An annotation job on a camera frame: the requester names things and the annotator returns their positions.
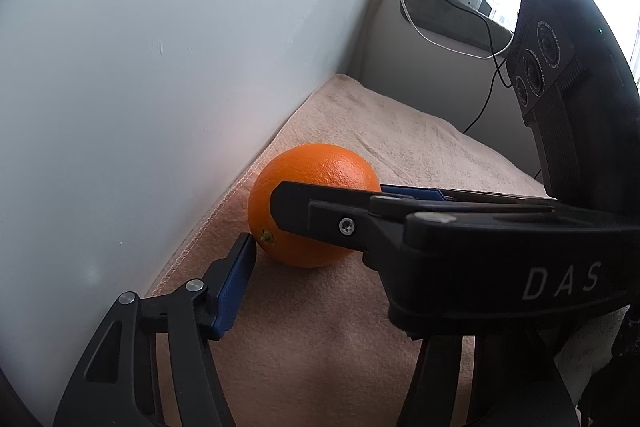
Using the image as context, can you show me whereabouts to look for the pink blanket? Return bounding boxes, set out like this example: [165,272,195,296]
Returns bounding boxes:
[145,74,628,427]

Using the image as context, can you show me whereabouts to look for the person's right hand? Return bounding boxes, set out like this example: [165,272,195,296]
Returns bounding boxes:
[552,307,628,408]

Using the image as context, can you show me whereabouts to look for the black cable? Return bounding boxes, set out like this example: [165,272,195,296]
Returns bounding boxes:
[406,0,515,135]

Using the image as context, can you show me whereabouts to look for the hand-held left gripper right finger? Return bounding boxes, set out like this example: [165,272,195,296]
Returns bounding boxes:
[397,334,578,427]

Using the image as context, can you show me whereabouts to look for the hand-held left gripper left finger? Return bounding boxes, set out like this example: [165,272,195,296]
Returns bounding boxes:
[52,232,258,427]

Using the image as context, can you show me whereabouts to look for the large orange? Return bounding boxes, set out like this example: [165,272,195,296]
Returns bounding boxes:
[247,143,383,269]

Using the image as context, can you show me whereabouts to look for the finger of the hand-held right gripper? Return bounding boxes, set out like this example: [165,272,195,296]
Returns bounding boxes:
[379,185,557,208]
[270,181,416,258]

